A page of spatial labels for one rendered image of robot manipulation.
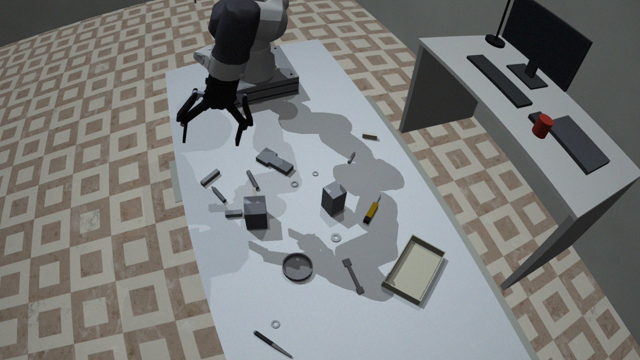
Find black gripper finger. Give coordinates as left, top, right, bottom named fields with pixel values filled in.
left=176, top=88, right=217, bottom=143
left=222, top=92, right=254, bottom=146

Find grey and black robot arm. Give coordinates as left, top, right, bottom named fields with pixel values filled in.
left=193, top=0, right=289, bottom=84

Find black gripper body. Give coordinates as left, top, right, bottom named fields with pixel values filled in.
left=202, top=74, right=240, bottom=110

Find shallow beige rectangular tray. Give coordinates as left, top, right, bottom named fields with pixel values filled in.
left=381, top=234, right=446, bottom=305

